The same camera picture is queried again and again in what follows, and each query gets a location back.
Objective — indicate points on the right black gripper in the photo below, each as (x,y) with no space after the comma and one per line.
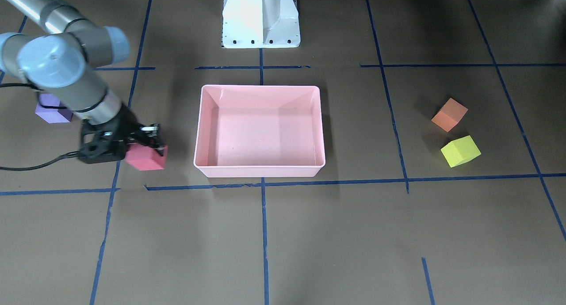
(127,127)

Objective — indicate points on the pink foam block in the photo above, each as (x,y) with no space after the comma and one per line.
(144,158)

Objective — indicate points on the yellow-green foam block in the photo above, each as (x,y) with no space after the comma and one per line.
(460,151)

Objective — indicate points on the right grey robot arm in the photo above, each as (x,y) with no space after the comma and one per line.
(63,63)

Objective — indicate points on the pink plastic bin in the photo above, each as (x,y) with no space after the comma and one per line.
(247,131)

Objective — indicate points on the purple foam block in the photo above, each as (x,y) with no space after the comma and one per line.
(51,109)

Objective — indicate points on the orange foam block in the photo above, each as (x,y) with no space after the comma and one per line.
(449,115)

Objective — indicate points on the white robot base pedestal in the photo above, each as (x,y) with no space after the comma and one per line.
(251,24)

